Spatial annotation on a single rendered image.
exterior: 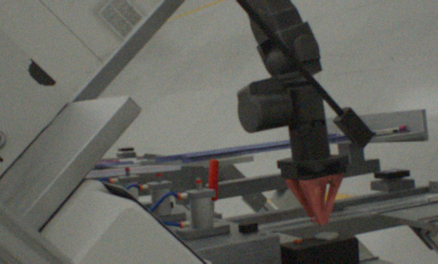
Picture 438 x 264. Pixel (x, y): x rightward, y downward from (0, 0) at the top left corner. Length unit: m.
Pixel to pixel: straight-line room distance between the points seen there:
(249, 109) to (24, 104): 0.63
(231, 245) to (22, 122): 0.33
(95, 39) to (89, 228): 8.53
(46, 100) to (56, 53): 8.25
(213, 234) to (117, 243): 0.47
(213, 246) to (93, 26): 8.17
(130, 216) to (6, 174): 0.14
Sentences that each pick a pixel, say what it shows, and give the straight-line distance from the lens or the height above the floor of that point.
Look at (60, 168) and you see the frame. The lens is 0.27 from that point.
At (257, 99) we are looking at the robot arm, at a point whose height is 1.13.
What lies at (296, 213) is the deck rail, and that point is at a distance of 1.11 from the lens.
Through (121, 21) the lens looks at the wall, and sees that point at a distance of 8.88.
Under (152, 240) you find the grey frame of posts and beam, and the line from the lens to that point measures 0.23.
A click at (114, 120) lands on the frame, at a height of 1.39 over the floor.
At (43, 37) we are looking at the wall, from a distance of 8.60.
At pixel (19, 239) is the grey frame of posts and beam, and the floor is 1.40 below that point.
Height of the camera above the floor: 1.45
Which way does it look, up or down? 20 degrees down
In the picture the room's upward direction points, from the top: 45 degrees counter-clockwise
